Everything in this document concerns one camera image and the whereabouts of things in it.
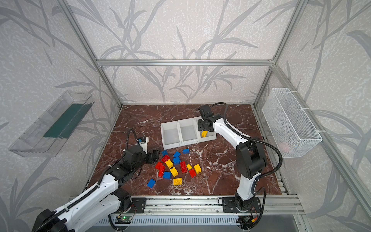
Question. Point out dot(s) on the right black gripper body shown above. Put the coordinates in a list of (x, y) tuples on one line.
[(205, 125)]

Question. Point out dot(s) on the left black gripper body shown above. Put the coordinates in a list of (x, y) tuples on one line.
[(149, 156)]

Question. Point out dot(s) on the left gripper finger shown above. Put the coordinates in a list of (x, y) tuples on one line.
[(150, 157), (156, 154)]

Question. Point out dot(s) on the red lego stack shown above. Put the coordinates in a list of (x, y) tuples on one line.
[(161, 169)]

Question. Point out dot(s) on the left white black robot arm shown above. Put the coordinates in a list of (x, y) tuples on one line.
[(103, 198)]

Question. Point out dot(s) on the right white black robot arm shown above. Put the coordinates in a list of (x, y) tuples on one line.
[(250, 155)]

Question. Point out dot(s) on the right white sorting bin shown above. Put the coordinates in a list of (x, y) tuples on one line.
[(211, 135)]

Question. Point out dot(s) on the white sorting bin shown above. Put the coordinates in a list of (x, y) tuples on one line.
[(188, 131), (211, 135), (171, 135)]

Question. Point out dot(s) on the middle white sorting bin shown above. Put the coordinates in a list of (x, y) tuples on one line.
[(188, 131)]

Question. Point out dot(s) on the left white sorting bin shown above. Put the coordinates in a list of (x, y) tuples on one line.
[(171, 135)]

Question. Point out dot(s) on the yellow lego front flat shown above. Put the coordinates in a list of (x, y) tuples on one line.
[(177, 181)]

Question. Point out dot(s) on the left controller board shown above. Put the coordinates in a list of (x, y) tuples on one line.
[(121, 220)]

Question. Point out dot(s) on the controller board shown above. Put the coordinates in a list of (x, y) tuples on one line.
[(121, 220), (246, 221)]

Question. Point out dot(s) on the right controller board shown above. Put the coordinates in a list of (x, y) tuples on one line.
[(246, 221)]

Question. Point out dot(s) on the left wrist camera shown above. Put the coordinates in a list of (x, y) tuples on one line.
[(143, 143)]

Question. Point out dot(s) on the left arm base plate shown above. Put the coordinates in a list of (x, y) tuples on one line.
[(134, 205)]

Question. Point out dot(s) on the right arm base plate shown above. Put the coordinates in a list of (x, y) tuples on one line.
[(234, 205)]

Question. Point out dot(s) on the white wire mesh basket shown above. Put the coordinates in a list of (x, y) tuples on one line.
[(292, 130)]

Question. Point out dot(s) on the clear plastic wall tray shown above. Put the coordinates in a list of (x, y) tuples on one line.
[(49, 133)]

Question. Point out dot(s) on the aluminium front rail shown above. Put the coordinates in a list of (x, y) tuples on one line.
[(209, 205)]

